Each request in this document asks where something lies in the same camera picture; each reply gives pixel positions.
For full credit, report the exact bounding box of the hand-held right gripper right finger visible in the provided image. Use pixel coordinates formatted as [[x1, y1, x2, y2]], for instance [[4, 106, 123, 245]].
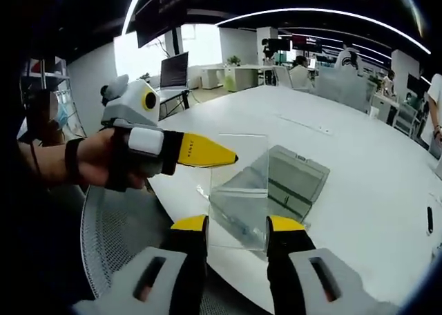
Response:
[[265, 215, 398, 315]]

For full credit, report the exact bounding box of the white table cable cover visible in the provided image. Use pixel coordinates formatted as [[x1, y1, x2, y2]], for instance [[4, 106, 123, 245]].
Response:
[[278, 113, 335, 135]]

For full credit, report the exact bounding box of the person's black clothing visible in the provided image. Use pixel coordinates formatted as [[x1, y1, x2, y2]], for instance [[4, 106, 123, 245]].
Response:
[[13, 183, 90, 309]]

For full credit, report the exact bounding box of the white mesh chair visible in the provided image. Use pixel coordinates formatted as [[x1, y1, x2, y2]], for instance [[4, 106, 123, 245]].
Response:
[[80, 182, 273, 315]]

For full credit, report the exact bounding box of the curved ceiling light strip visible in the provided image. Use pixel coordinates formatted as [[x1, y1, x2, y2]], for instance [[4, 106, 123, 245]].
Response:
[[217, 8, 432, 55], [122, 0, 153, 36]]

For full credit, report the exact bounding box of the wall display screen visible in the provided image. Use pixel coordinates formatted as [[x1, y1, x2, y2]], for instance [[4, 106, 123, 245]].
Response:
[[291, 35, 324, 53]]

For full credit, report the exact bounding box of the grey desk partition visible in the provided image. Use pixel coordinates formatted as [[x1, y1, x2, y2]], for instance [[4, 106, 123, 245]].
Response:
[[314, 65, 376, 113]]

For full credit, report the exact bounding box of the open laptop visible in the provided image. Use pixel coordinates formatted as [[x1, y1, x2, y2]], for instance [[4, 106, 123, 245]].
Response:
[[159, 51, 190, 89]]

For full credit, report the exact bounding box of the clear plastic divider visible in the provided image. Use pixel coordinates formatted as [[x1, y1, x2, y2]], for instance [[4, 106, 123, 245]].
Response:
[[208, 132, 271, 253]]

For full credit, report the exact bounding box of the black wrist strap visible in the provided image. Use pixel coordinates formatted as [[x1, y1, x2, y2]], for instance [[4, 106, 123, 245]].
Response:
[[64, 137, 86, 185]]

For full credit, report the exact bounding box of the metal storage shelf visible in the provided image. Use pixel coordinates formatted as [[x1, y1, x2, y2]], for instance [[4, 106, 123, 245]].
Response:
[[20, 56, 87, 138]]

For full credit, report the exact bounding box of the dark hanging sign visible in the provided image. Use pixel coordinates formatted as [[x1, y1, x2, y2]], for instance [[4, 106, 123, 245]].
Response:
[[133, 0, 186, 49]]

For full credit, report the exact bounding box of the white low cabinet row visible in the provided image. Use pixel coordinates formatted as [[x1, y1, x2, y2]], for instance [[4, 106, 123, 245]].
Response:
[[201, 64, 260, 90]]

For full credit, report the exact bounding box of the grey clear guide fixture box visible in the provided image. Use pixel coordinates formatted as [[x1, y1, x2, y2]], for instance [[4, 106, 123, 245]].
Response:
[[196, 144, 331, 260]]

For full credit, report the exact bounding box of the person's left hand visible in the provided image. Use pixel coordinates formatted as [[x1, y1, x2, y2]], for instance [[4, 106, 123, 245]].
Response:
[[82, 127, 149, 192]]

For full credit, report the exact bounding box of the white standing desk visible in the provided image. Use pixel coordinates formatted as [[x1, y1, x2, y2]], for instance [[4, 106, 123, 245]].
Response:
[[155, 86, 191, 120]]

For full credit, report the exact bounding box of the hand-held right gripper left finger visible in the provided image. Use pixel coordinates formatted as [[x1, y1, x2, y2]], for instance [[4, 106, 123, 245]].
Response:
[[72, 214, 211, 315]]

